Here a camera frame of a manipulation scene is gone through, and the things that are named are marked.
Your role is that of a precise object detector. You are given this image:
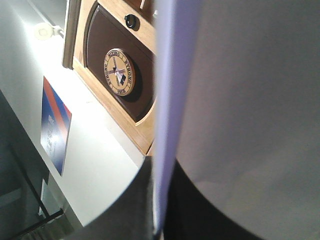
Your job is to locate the blue red white card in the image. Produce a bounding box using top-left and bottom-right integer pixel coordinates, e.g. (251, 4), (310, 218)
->
(40, 78), (72, 175)

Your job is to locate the wooden desk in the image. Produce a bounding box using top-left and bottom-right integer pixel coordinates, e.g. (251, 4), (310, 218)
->
(62, 0), (156, 155)

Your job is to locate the black drawer ring pull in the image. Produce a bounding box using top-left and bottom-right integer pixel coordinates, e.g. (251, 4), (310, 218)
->
(124, 14), (137, 29)

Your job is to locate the white paper sheet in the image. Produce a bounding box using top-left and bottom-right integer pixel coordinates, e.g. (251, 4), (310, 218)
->
(153, 0), (320, 240)

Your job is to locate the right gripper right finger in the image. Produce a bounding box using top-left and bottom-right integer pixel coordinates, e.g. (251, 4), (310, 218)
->
(163, 161), (260, 240)

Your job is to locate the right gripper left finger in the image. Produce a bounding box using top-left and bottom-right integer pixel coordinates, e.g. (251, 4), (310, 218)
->
(66, 156), (153, 240)

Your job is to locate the round windmill emblem plaque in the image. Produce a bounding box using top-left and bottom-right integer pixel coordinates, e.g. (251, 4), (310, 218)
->
(103, 48), (136, 97)

